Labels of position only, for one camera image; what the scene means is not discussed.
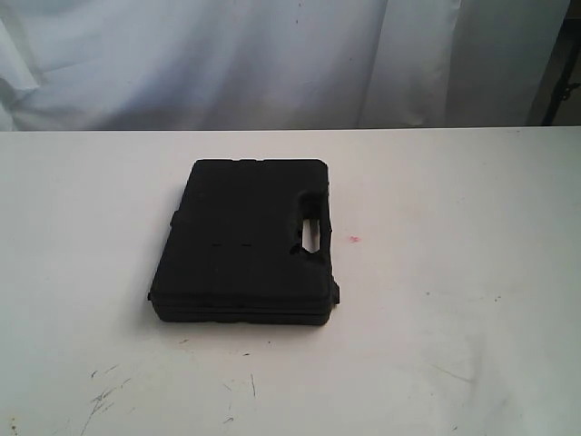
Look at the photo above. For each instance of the black plastic carrying case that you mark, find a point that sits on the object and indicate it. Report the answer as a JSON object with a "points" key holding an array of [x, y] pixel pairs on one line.
{"points": [[249, 242]]}

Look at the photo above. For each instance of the white backdrop curtain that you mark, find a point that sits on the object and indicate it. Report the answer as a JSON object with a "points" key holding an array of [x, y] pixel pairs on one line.
{"points": [[250, 65]]}

